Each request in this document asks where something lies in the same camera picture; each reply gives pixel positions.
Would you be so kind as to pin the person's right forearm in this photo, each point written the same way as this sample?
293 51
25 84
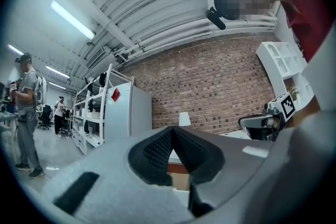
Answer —
307 110

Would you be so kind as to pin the black head-worn camera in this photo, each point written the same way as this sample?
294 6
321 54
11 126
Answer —
215 18

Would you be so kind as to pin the white refrigerator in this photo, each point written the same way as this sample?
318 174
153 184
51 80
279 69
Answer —
136 110

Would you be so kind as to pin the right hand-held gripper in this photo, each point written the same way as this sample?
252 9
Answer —
284 108

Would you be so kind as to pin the black pouch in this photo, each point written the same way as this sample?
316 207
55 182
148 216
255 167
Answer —
90 86
103 79
90 105
86 127

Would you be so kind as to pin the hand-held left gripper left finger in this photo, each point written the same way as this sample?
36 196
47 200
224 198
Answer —
110 191

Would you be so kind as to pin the white ceiling air vent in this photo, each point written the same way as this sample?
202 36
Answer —
94 57

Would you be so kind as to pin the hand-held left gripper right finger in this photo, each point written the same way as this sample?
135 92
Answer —
249 178

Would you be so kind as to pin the white shelving rack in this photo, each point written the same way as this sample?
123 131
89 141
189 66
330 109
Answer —
102 102

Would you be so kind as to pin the person's red shirt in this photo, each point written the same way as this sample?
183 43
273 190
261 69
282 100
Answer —
302 8

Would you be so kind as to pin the ceiling tube light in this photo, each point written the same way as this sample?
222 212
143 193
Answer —
15 49
72 19
57 72
57 85

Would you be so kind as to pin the red diamond sticker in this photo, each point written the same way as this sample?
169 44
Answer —
115 95

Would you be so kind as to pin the white cubby shelf unit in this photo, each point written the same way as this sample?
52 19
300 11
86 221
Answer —
270 65

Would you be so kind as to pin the black office chair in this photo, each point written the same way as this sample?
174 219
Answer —
45 115

